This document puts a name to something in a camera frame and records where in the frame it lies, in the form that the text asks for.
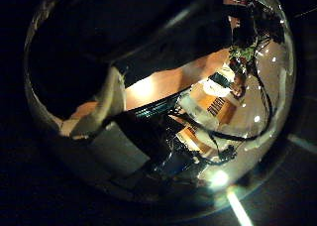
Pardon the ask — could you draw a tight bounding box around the dark piece of clothing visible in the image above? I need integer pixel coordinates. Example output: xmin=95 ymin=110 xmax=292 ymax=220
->
xmin=28 ymin=0 xmax=234 ymax=121

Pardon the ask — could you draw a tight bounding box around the wooden panel with black stripes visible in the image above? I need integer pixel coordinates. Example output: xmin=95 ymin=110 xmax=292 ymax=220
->
xmin=189 ymin=83 xmax=239 ymax=125

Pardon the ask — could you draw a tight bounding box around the black case with teal lights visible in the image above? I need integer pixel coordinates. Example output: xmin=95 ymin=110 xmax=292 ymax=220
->
xmin=133 ymin=98 xmax=181 ymax=120

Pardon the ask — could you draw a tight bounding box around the blue container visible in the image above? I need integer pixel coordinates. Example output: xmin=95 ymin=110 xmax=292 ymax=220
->
xmin=158 ymin=150 xmax=196 ymax=177

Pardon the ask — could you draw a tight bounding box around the bright lamp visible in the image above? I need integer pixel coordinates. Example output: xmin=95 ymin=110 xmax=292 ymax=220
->
xmin=209 ymin=169 xmax=231 ymax=190

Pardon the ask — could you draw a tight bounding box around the long black cable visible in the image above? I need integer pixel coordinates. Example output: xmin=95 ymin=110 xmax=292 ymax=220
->
xmin=169 ymin=70 xmax=275 ymax=143

